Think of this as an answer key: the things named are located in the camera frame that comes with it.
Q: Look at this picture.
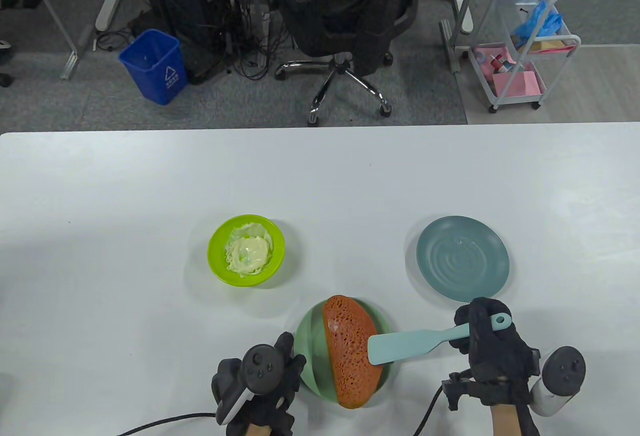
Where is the person's left hand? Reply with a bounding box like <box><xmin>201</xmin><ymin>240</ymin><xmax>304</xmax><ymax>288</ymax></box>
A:
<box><xmin>211</xmin><ymin>331</ymin><xmax>308</xmax><ymax>436</ymax></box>

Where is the person's right hand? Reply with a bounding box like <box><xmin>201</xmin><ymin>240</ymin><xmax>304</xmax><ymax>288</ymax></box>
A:
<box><xmin>448</xmin><ymin>297</ymin><xmax>541</xmax><ymax>406</ymax></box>

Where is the green plate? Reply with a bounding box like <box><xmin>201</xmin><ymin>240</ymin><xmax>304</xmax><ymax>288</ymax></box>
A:
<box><xmin>294</xmin><ymin>298</ymin><xmax>402</xmax><ymax>400</ymax></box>

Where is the brown porous bread slice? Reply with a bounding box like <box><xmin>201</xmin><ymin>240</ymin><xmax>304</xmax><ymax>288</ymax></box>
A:
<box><xmin>321</xmin><ymin>294</ymin><xmax>385</xmax><ymax>409</ymax></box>

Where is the light blue dessert spatula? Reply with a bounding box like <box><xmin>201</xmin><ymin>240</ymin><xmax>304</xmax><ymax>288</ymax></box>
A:
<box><xmin>367</xmin><ymin>313</ymin><xmax>512</xmax><ymax>366</ymax></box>

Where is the creamy white salad dressing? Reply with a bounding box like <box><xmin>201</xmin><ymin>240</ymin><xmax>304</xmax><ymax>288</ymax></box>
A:
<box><xmin>223</xmin><ymin>223</ymin><xmax>273</xmax><ymax>276</ymax></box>

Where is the person's right forearm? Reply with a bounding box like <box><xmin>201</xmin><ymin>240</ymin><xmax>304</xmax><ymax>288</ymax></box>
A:
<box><xmin>490</xmin><ymin>401</ymin><xmax>538</xmax><ymax>436</ymax></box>

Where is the black and white handheld controller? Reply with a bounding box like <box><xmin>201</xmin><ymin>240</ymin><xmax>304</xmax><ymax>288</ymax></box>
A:
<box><xmin>530</xmin><ymin>346</ymin><xmax>587</xmax><ymax>417</ymax></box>
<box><xmin>217</xmin><ymin>343</ymin><xmax>283</xmax><ymax>425</ymax></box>

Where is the teal blue plate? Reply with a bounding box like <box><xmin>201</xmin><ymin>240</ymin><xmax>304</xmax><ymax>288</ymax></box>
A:
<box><xmin>416</xmin><ymin>216</ymin><xmax>511</xmax><ymax>301</ymax></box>

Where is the lime green bowl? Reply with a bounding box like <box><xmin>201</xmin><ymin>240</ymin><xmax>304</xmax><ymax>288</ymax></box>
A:
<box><xmin>207</xmin><ymin>214</ymin><xmax>286</xmax><ymax>286</ymax></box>

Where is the pink paper box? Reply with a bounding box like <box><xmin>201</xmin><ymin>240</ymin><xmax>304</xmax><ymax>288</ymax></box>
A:
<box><xmin>492</xmin><ymin>71</ymin><xmax>542</xmax><ymax>98</ymax></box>

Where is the white rolling cart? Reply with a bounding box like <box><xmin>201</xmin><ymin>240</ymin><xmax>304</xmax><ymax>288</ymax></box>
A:
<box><xmin>467</xmin><ymin>0</ymin><xmax>582</xmax><ymax>114</ymax></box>

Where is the blue plastic bag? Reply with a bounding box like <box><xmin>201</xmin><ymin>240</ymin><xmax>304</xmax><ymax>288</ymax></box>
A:
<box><xmin>514</xmin><ymin>0</ymin><xmax>564</xmax><ymax>49</ymax></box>

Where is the blue trash bin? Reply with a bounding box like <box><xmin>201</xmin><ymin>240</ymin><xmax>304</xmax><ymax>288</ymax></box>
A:
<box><xmin>118</xmin><ymin>29</ymin><xmax>188</xmax><ymax>105</ymax></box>

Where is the white power strip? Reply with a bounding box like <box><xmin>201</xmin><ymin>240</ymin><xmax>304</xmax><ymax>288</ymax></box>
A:
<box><xmin>448</xmin><ymin>0</ymin><xmax>473</xmax><ymax>34</ymax></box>

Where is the black office chair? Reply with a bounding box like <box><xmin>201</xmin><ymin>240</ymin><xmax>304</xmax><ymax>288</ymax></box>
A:
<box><xmin>262</xmin><ymin>0</ymin><xmax>441</xmax><ymax>124</ymax></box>

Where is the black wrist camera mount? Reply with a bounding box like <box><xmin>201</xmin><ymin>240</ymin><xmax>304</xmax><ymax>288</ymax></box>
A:
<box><xmin>441</xmin><ymin>371</ymin><xmax>476</xmax><ymax>410</ymax></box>

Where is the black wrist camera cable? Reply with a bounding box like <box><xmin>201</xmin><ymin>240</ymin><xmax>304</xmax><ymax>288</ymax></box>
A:
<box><xmin>412</xmin><ymin>386</ymin><xmax>446</xmax><ymax>436</ymax></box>
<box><xmin>115</xmin><ymin>411</ymin><xmax>221</xmax><ymax>436</ymax></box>

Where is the tangle of black cables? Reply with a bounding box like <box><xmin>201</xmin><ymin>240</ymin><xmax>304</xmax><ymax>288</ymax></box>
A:
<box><xmin>220</xmin><ymin>0</ymin><xmax>296</xmax><ymax>81</ymax></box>

